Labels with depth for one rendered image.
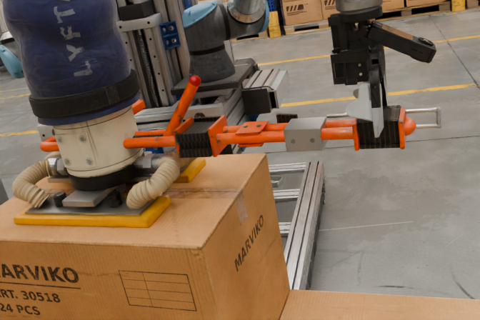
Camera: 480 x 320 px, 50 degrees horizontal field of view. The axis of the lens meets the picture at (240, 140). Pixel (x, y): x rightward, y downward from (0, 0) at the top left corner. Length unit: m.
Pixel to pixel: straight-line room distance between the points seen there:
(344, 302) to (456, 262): 1.14
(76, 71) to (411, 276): 1.74
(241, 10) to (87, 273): 0.89
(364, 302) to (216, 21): 0.91
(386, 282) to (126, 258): 1.51
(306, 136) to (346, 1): 0.25
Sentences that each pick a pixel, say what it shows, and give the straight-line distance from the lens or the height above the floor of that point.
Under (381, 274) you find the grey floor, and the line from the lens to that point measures 2.38.
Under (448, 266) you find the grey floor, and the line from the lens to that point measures 2.42.
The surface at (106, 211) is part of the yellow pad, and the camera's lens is 1.09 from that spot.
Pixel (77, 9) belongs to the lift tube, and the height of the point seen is 1.36.
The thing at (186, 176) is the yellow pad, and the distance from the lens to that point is 1.16.
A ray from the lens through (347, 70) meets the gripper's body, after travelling 0.89.
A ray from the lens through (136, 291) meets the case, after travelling 1.06.
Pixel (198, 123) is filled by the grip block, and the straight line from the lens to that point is 1.07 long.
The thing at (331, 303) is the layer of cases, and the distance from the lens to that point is 1.38.
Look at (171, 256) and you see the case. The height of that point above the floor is 0.92.
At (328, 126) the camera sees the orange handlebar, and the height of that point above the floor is 1.08.
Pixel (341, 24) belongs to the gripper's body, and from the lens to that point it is 0.89.
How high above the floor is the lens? 1.41
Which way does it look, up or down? 20 degrees down
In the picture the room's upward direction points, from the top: 11 degrees counter-clockwise
